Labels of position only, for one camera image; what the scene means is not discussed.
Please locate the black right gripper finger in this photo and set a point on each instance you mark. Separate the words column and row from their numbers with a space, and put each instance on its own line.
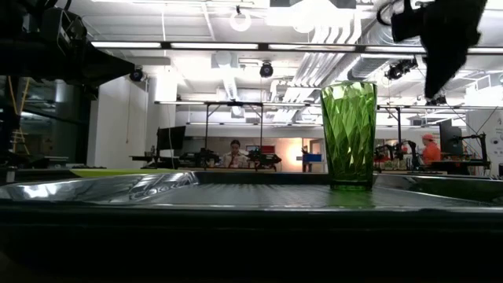
column 442, row 67

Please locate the black computer monitor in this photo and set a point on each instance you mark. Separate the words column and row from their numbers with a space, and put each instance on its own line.
column 450, row 137
column 171, row 137

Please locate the red sign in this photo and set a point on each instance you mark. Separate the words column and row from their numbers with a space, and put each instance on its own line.
column 268, row 149

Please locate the white poster board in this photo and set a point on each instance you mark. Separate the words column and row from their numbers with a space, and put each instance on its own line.
column 493, row 145

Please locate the overhead light bar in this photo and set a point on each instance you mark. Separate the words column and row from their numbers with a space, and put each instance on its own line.
column 263, row 46

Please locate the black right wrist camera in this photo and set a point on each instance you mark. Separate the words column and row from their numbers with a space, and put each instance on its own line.
column 406, row 25

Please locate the black ceiling camera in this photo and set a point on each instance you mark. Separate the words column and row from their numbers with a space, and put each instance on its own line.
column 401, row 68
column 436, row 100

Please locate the black background robot arm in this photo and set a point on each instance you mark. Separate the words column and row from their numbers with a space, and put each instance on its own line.
column 200, row 157
column 393, row 152
column 264, row 158
column 482, row 147

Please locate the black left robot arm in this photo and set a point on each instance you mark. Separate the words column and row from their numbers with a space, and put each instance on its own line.
column 19, row 23

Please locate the yellow ladder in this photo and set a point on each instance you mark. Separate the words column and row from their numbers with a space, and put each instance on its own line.
column 19, row 133

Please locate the green faceted plastic cup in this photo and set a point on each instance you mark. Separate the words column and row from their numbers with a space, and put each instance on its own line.
column 349, row 133

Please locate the person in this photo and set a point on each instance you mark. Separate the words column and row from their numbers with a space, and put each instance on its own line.
column 235, row 159
column 431, row 153

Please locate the blue box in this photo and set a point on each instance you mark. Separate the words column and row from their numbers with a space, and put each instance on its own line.
column 312, row 158

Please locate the black dome camera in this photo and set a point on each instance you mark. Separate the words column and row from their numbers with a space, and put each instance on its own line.
column 136, row 74
column 266, row 70

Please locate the black background rig frame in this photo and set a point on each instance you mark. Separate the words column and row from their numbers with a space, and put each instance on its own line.
column 236, row 104
column 399, row 126

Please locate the dark green plastic tray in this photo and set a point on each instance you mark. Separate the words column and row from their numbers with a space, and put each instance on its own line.
column 251, row 192

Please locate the white round ceiling lamp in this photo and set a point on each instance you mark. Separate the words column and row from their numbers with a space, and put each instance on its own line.
column 232, row 21

